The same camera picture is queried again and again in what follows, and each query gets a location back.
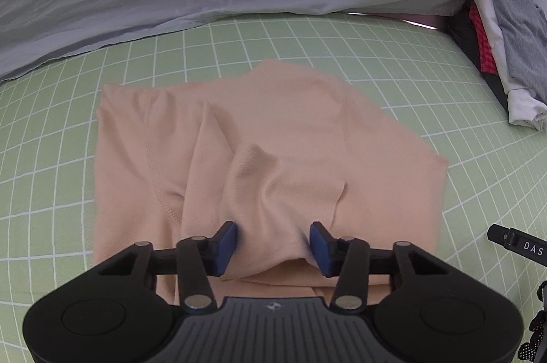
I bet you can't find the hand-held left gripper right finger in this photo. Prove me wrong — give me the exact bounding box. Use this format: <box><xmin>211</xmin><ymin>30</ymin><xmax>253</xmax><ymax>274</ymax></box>
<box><xmin>310</xmin><ymin>221</ymin><xmax>454</xmax><ymax>310</ymax></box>

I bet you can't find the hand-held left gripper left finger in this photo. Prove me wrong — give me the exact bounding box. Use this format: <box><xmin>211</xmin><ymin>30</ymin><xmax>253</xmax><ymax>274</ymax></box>
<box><xmin>92</xmin><ymin>221</ymin><xmax>238</xmax><ymax>310</ymax></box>

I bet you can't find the beige long-sleeve top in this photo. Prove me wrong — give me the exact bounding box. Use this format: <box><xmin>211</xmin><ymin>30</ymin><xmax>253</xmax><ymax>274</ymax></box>
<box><xmin>92</xmin><ymin>59</ymin><xmax>449</xmax><ymax>306</ymax></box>

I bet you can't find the stack of folded clothes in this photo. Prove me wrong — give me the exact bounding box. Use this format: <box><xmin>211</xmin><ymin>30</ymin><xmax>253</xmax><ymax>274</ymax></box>
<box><xmin>470</xmin><ymin>0</ymin><xmax>547</xmax><ymax>131</ymax></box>

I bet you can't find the black dotted cloth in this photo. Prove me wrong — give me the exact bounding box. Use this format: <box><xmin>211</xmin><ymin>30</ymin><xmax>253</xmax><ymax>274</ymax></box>
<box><xmin>518</xmin><ymin>281</ymin><xmax>547</xmax><ymax>361</ymax></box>

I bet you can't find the red garment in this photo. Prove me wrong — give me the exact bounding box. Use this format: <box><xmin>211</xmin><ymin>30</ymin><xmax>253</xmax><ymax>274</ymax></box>
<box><xmin>468</xmin><ymin>4</ymin><xmax>498</xmax><ymax>75</ymax></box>

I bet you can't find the light grey t-shirt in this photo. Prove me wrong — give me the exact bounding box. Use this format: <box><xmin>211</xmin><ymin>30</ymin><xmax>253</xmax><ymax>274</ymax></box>
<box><xmin>489</xmin><ymin>0</ymin><xmax>547</xmax><ymax>105</ymax></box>

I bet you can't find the green checked bed sheet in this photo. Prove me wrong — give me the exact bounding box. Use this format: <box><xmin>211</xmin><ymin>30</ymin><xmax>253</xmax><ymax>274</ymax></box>
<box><xmin>0</xmin><ymin>10</ymin><xmax>547</xmax><ymax>363</ymax></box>

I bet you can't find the black garment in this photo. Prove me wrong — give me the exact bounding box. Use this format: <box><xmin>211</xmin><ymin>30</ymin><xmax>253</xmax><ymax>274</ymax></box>
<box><xmin>446</xmin><ymin>10</ymin><xmax>511</xmax><ymax>109</ymax></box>

